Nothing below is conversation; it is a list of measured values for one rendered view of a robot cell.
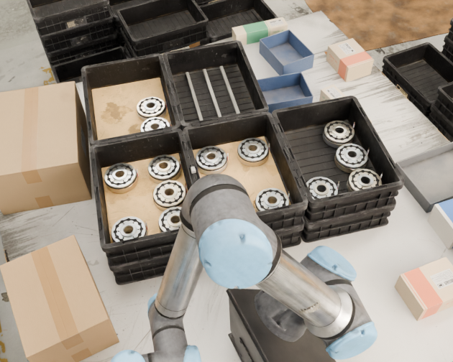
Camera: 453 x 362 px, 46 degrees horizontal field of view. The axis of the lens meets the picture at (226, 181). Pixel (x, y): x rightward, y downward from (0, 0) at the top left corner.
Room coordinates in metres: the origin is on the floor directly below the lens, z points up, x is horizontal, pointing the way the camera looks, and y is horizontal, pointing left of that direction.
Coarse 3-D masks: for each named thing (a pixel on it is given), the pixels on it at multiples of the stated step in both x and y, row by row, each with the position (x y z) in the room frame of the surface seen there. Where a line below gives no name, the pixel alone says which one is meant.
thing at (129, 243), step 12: (156, 132) 1.20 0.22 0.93; (168, 132) 1.20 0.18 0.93; (180, 132) 1.19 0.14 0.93; (96, 144) 1.15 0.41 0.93; (108, 144) 1.15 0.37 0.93; (96, 168) 1.06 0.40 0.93; (96, 180) 1.01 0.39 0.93; (192, 180) 0.99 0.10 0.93; (96, 192) 0.96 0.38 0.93; (96, 204) 0.92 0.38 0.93; (132, 240) 0.79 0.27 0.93; (144, 240) 0.79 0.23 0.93; (156, 240) 0.79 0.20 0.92; (108, 252) 0.77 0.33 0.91
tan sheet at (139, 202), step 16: (144, 160) 1.17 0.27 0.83; (144, 176) 1.10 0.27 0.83; (112, 192) 1.04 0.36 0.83; (128, 192) 1.03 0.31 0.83; (144, 192) 1.03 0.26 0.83; (112, 208) 0.97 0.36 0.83; (128, 208) 0.97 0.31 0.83; (144, 208) 0.97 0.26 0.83; (112, 224) 0.91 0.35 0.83; (112, 240) 0.86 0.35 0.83
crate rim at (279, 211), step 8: (264, 112) 1.27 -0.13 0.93; (224, 120) 1.24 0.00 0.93; (232, 120) 1.24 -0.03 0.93; (240, 120) 1.24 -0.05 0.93; (272, 120) 1.23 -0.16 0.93; (184, 128) 1.21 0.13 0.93; (192, 128) 1.21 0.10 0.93; (200, 128) 1.21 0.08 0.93; (184, 136) 1.17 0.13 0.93; (280, 136) 1.16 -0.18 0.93; (280, 144) 1.12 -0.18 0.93; (192, 152) 1.10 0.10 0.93; (192, 160) 1.07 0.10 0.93; (288, 160) 1.06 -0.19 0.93; (296, 176) 0.99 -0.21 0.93; (296, 184) 0.96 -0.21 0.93; (304, 192) 0.93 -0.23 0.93; (304, 200) 0.90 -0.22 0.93; (272, 208) 0.88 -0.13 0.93; (280, 208) 0.88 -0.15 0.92; (288, 208) 0.88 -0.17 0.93; (296, 208) 0.88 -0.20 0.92; (304, 208) 0.88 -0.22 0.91; (264, 216) 0.86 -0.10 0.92; (272, 216) 0.86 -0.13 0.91
